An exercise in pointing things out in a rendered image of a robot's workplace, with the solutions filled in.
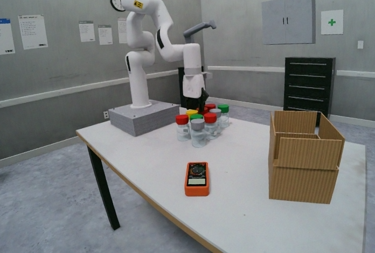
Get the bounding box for open brown cardboard box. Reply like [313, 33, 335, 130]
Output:
[268, 110, 345, 204]

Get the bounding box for orange digital multimeter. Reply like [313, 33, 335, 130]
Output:
[184, 162, 209, 196]

